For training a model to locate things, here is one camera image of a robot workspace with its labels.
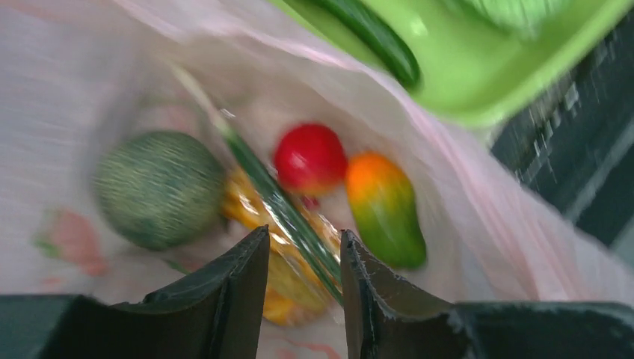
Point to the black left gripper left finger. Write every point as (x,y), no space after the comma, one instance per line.
(214,312)

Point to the green cucumber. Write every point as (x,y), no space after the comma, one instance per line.
(378,36)

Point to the red tomato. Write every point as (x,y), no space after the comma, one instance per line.
(310,160)

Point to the napa cabbage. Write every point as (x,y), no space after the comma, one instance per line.
(523,17)

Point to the green netted melon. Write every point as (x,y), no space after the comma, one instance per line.
(160,189)

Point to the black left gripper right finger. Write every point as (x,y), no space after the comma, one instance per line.
(386,316)

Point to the pink plastic grocery bag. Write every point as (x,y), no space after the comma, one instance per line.
(77,77)

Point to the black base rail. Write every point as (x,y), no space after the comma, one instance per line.
(574,145)

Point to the green plastic tray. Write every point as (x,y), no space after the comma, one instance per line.
(475,74)

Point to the orange green mango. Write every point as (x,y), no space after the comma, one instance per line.
(383,203)

